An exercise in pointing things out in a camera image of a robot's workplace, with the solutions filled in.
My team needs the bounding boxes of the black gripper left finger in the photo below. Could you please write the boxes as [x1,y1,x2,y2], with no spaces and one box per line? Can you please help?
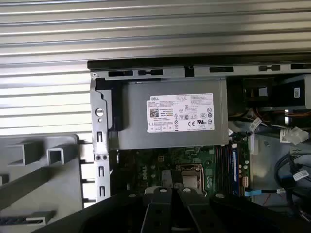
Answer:
[31,187,173,233]

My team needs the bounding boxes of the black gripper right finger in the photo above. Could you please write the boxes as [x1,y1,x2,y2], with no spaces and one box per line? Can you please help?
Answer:
[177,187,311,233]

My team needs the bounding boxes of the blue RAM stick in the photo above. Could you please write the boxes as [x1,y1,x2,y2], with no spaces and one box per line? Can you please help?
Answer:
[232,148,240,190]

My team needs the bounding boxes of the grey plastic parts rack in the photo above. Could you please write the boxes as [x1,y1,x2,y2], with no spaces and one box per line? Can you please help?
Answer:
[0,133,85,233]

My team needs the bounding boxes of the silver CPU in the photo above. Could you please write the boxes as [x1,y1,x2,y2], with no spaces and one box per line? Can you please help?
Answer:
[182,173,198,188]

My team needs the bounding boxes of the CPU socket with metal cover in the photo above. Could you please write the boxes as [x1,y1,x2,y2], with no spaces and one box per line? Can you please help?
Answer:
[174,164,206,189]

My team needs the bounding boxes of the green Dell motherboard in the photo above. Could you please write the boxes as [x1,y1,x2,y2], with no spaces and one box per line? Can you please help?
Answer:
[109,144,251,198]

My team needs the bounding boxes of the white power connector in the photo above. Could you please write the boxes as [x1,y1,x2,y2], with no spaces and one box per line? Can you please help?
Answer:
[290,126,310,146]

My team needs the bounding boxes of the grey Dell power supply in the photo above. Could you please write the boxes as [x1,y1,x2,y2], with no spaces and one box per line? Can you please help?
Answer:
[109,80,230,150]

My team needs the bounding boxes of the black drive with white label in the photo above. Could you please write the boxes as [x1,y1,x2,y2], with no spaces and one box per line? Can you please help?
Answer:
[269,74,311,110]

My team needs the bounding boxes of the black open PC case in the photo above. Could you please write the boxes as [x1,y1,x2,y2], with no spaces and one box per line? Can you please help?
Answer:
[86,55,311,226]

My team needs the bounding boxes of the black cable with blue tag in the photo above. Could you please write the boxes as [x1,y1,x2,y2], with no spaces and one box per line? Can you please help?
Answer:
[244,188,286,197]

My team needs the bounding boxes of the orange and yellow power wires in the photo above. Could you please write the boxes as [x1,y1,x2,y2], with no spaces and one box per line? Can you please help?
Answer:
[228,106,311,129]

